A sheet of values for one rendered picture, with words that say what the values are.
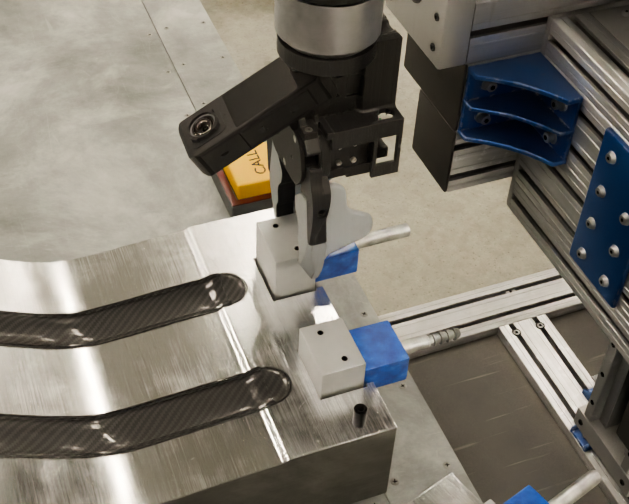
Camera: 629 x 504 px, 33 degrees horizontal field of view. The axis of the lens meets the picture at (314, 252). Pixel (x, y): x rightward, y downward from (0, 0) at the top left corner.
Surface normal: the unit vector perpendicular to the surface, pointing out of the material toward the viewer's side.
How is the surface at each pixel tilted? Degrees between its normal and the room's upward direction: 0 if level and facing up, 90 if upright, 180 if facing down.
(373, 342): 0
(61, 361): 21
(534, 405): 0
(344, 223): 79
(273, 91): 30
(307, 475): 90
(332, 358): 0
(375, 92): 90
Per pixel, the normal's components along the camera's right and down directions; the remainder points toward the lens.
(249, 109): -0.44, -0.52
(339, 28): 0.18, 0.70
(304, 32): -0.42, 0.62
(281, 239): 0.04, -0.69
